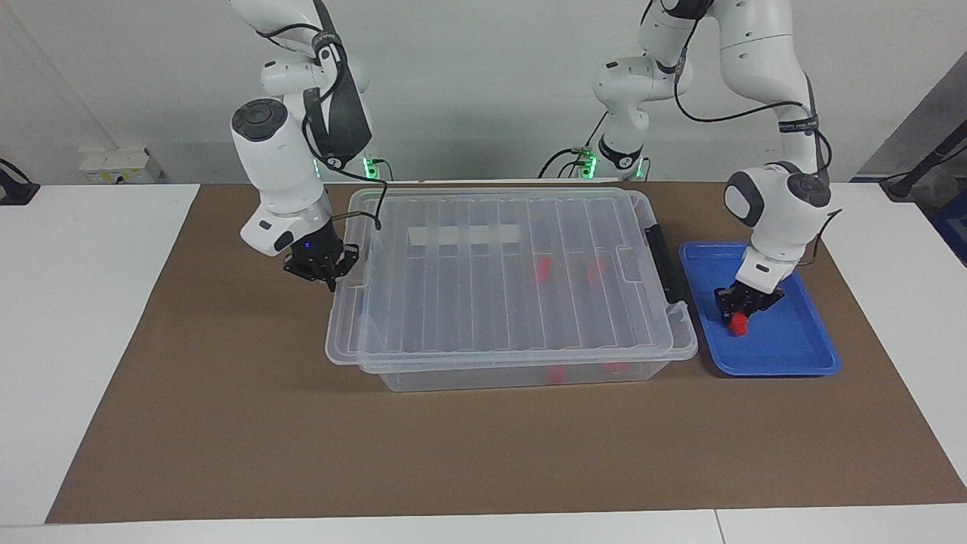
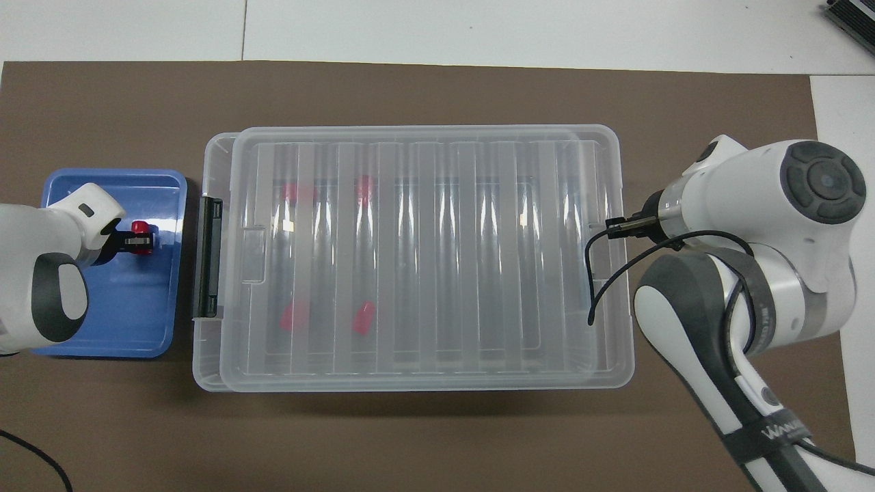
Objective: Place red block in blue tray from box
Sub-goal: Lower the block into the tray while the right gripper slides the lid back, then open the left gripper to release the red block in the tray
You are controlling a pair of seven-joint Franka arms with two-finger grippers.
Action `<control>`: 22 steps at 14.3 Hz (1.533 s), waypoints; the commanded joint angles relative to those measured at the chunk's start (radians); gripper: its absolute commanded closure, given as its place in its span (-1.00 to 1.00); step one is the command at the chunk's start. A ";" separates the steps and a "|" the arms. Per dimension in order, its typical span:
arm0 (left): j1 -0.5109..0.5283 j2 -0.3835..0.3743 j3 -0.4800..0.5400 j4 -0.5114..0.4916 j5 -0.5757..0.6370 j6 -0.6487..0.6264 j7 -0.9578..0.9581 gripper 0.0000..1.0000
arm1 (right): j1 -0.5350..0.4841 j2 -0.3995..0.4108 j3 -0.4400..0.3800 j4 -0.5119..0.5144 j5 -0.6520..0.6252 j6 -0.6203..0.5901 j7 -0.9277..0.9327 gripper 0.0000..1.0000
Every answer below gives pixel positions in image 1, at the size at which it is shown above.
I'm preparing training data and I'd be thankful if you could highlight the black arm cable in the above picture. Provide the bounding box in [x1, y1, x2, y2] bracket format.
[672, 15, 843, 265]
[257, 23, 382, 231]

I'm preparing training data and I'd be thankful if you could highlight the white power strip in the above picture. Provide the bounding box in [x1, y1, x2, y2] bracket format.
[79, 146, 163, 184]

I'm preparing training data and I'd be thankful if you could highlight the blue crate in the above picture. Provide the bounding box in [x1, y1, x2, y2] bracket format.
[931, 189, 967, 265]

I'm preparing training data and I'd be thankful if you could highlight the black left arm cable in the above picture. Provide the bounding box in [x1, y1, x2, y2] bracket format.
[672, 15, 843, 265]

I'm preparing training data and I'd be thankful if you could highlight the blue plastic tray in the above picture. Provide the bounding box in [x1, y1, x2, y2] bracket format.
[678, 242, 842, 377]

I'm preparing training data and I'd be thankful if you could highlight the black stand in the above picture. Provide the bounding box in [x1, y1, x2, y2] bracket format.
[880, 121, 967, 201]

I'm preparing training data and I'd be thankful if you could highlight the clear plastic box lid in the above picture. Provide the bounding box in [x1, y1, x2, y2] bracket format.
[325, 187, 681, 375]

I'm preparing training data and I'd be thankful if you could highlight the brown table mat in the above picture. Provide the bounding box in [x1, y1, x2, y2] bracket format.
[45, 180, 967, 524]

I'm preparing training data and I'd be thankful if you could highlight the black table clamp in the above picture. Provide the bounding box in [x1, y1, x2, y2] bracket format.
[0, 159, 40, 206]

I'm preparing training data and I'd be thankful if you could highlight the black box latch handle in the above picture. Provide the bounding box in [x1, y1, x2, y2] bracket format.
[644, 223, 690, 305]

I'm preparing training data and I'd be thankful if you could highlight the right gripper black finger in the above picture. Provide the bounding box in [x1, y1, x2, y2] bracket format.
[329, 243, 362, 293]
[283, 255, 322, 282]

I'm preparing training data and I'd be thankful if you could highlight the clear plastic storage box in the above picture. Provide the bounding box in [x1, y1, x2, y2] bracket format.
[355, 189, 698, 392]

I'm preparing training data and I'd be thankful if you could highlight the black base cable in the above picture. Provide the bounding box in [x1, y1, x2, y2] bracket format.
[538, 113, 609, 180]

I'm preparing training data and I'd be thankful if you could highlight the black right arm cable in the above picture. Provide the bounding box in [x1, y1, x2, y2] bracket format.
[257, 23, 382, 231]

